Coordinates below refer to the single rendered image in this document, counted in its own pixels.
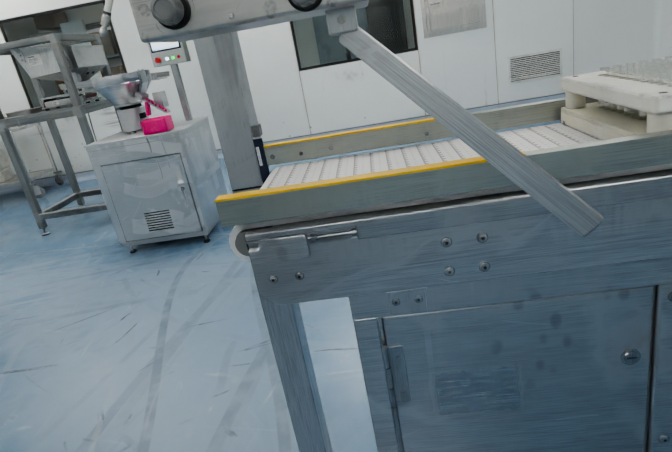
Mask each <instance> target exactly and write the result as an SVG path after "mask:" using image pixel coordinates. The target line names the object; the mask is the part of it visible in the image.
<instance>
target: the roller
mask: <svg viewBox="0 0 672 452"><path fill-rule="evenodd" d="M271 227H273V225H272V226H265V227H257V228H250V229H245V230H242V231H240V232H239V233H238V234H237V236H236V240H235V246H236V249H237V250H238V252H240V253H241V254H242V255H245V256H249V253H248V252H249V246H248V244H246V240H245V234H246V233H247V231H249V230H257V229H264V228H271Z"/></svg>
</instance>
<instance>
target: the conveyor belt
mask: <svg viewBox="0 0 672 452"><path fill-rule="evenodd" d="M497 134H498V135H499V136H501V137H502V138H503V139H505V140H506V141H507V142H508V143H510V144H511V145H512V146H514V147H515V148H516V149H518V150H521V151H522V152H526V151H533V150H540V149H546V148H553V147H560V146H566V145H573V144H580V143H586V142H593V141H600V140H601V139H599V138H596V137H594V136H592V135H589V134H587V133H585V132H582V131H580V130H578V129H575V128H573V127H571V126H564V125H563V123H556V124H550V125H543V126H537V127H530V128H524V129H518V130H511V131H505V132H498V133H497ZM479 156H480V155H479V154H478V153H476V152H475V151H474V150H473V149H471V148H470V147H469V146H468V145H467V144H465V143H464V142H463V141H462V140H460V139H453V140H447V141H440V142H434V143H427V144H421V145H415V146H408V147H402V148H395V149H389V150H382V151H376V152H370V153H363V154H357V155H350V156H344V157H337V158H331V159H325V160H318V161H312V162H305V163H299V164H292V165H286V166H280V167H277V168H275V169H274V170H273V171H272V172H271V173H270V175H269V176H268V178H267V179H266V181H265V182H264V184H263V185H262V187H261V188H260V189H267V188H274V187H280V186H287V185H294V184H300V183H307V182H313V181H320V180H327V179H333V178H340V177H347V176H353V175H360V174H367V173H373V172H380V171H386V170H393V169H400V168H406V167H413V166H420V165H426V164H433V163H440V162H446V161H453V160H459V159H466V158H473V157H479ZM667 169H672V163H670V164H663V165H656V166H649V167H642V168H635V169H628V170H621V171H614V172H607V173H600V174H593V175H586V176H579V177H572V178H565V179H558V180H557V181H559V182H560V183H561V184H568V183H575V182H582V181H589V180H596V179H603V178H610V177H618V176H625V175H632V174H639V173H646V172H653V171H660V170H667ZM519 190H523V189H521V188H520V187H519V186H518V185H516V186H509V187H502V188H495V189H488V190H481V191H474V192H467V193H460V194H453V195H446V196H439V197H432V198H425V199H418V200H411V201H404V202H397V203H390V204H383V205H376V206H369V207H362V208H355V209H348V210H341V211H334V212H327V213H320V214H313V215H306V216H299V217H292V218H285V219H278V220H271V221H264V222H257V223H250V224H243V225H236V226H235V227H234V228H233V230H232V231H231V233H230V236H229V245H230V247H231V249H232V251H233V252H234V254H236V255H237V256H238V257H240V258H241V259H244V260H247V261H250V257H249V256H245V255H242V254H241V253H240V252H238V250H237V249H236V246H235V240H236V236H237V234H238V233H239V232H240V231H242V230H245V229H250V228H257V227H265V226H272V225H273V227H278V226H280V224H286V223H293V222H300V221H307V220H314V219H321V218H328V217H335V216H342V215H349V214H356V213H363V212H370V211H378V210H385V209H392V208H399V207H406V206H413V205H420V204H427V203H434V202H441V201H448V200H455V199H462V198H469V197H476V196H483V195H490V194H498V193H505V192H512V191H519Z"/></svg>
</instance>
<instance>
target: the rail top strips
mask: <svg viewBox="0 0 672 452"><path fill-rule="evenodd" d="M429 121H435V119H434V118H433V117H432V118H426V119H420V120H413V121H407V122H401V123H395V124H389V125H382V126H376V127H370V128H364V129H358V130H351V131H345V132H339V133H333V134H327V135H320V136H314V137H308V138H302V139H296V140H289V141H283V142H277V143H271V144H265V145H264V146H263V148H267V147H273V146H280V145H286V144H292V143H298V142H305V141H311V140H317V139H323V138H330V137H336V136H342V135H348V134H354V133H361V132H367V131H373V130H379V129H386V128H392V127H398V126H404V125H411V124H417V123H423V122H429ZM484 162H488V161H486V160H485V159H484V158H483V157H481V156H479V157H473V158H466V159H459V160H453V161H446V162H440V163H433V164H426V165H420V166H413V167H406V168H400V169H393V170H386V171H380V172H373V173H367V174H360V175H353V176H347V177H340V178H333V179H327V180H320V181H313V182H307V183H300V184H294V185H287V186H280V187H274V188H267V189H260V190H254V191H247V192H240V193H234V194H227V195H220V196H218V197H217V198H216V199H215V202H222V201H229V200H235V199H242V198H249V197H256V196H262V195H269V194H276V193H282V192H289V191H296V190H303V189H309V188H316V187H323V186H329V185H336V184H343V183H349V182H356V181H363V180H370V179H376V178H383V177H390V176H396V175H403V174H410V173H417V172H423V171H430V170H437V169H443V168H450V167H457V166H463V165H470V164H477V163H484Z"/></svg>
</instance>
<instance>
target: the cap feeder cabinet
mask: <svg viewBox="0 0 672 452"><path fill-rule="evenodd" d="M208 117H209V116H202V117H196V118H193V119H192V120H190V121H186V120H185V119H184V120H178V121H173V124H174V128H173V129H171V130H169V131H167V132H161V133H156V134H150V135H144V133H143V130H142V129H141V130H137V131H136V133H134V134H130V133H131V132H123V131H121V132H118V133H116V134H113V135H111V136H108V137H106V138H103V139H101V140H98V141H96V142H93V143H91V144H88V145H86V146H84V148H86V151H87V153H88V156H89V159H90V161H91V164H92V167H93V170H94V173H95V176H96V178H97V181H98V184H99V187H100V190H101V193H102V195H103V198H104V201H105V204H106V207H107V210H108V212H109V215H110V218H111V221H112V224H113V226H114V229H115V232H116V235H117V238H118V241H119V243H120V244H121V243H122V245H123V247H127V246H130V248H131V249H132V250H131V251H130V253H131V254H132V253H135V252H137V250H136V249H133V246H134V245H141V244H148V243H155V242H162V241H168V240H175V239H182V238H189V237H196V236H203V235H204V237H205V240H204V243H208V242H210V239H207V235H208V234H209V233H210V232H211V231H212V229H213V228H214V227H215V225H216V224H217V223H218V221H219V220H220V218H219V214H218V210H217V207H216V203H215V199H216V198H217V197H218V196H220V195H227V194H228V193H227V190H226V186H225V182H224V178H223V174H222V170H221V167H220V163H219V159H218V155H217V151H216V147H215V144H214V140H213V136H212V132H211V128H210V124H209V119H208Z"/></svg>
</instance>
